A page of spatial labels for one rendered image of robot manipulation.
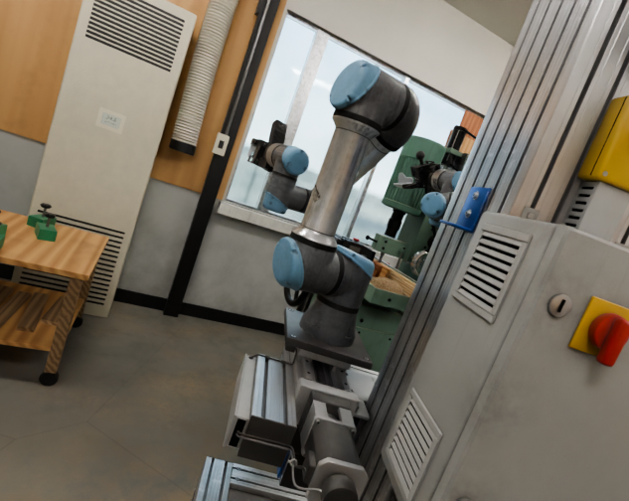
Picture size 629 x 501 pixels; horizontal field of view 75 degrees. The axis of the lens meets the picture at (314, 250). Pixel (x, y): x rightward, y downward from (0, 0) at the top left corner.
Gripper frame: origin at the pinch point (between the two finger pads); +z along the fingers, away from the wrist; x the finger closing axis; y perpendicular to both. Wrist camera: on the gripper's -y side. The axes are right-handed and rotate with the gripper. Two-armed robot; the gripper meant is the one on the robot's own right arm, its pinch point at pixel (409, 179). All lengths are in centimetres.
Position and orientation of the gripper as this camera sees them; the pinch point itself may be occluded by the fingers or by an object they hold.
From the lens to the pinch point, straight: 170.7
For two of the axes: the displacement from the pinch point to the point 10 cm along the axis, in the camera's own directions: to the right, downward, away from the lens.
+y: -3.0, -8.8, -3.6
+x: -9.0, 3.9, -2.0
